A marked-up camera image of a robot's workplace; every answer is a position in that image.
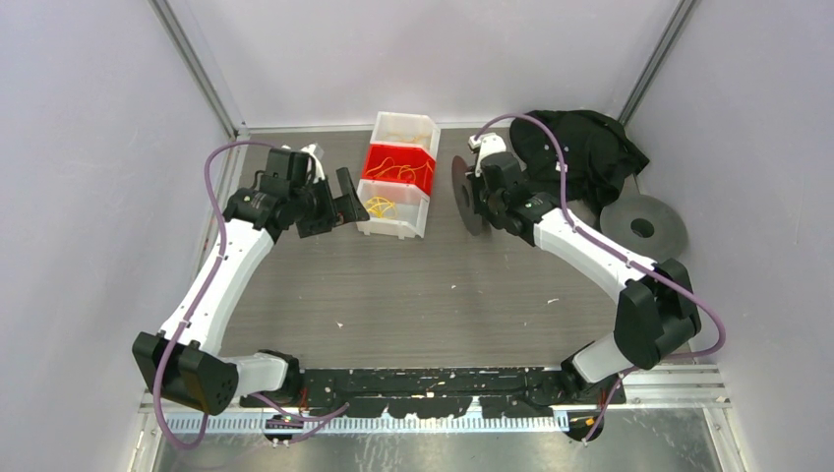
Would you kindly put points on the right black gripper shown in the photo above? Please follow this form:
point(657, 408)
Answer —
point(477, 181)

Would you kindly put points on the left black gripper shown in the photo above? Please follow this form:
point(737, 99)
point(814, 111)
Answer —
point(328, 219)

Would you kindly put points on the black cable spool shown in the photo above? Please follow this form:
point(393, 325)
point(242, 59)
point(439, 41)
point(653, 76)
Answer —
point(464, 198)
point(645, 225)

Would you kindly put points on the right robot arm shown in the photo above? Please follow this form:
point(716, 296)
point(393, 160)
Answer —
point(653, 318)

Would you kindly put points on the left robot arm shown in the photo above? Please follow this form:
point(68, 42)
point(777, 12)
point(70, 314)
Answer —
point(181, 362)

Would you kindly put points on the white plastic bin near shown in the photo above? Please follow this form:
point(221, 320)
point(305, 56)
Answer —
point(395, 209)

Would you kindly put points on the white plastic bin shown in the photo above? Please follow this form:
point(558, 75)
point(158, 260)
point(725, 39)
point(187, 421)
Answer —
point(407, 130)
point(395, 209)

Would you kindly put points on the red plastic bin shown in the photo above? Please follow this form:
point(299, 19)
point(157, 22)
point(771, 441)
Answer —
point(400, 165)

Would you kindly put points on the white plastic bin far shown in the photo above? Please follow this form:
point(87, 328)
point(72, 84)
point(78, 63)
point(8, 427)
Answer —
point(407, 130)

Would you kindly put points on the black cloth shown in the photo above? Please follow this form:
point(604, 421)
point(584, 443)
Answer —
point(599, 156)

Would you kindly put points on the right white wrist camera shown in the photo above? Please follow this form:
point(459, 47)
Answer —
point(483, 146)

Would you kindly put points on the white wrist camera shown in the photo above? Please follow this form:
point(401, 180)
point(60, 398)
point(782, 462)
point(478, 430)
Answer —
point(483, 146)
point(315, 166)

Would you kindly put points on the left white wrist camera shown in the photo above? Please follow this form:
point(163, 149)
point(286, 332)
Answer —
point(315, 166)

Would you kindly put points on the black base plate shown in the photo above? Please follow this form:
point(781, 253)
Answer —
point(519, 392)

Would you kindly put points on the slotted cable duct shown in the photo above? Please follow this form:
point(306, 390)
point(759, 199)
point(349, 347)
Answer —
point(263, 422)

